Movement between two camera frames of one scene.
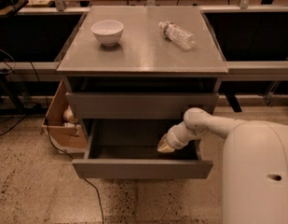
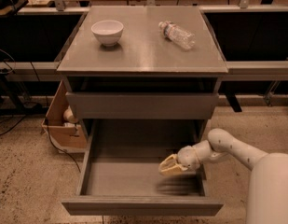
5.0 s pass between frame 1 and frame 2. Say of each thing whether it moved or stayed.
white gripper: moved
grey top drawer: stayed
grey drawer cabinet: stayed
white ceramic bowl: stayed
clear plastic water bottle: stayed
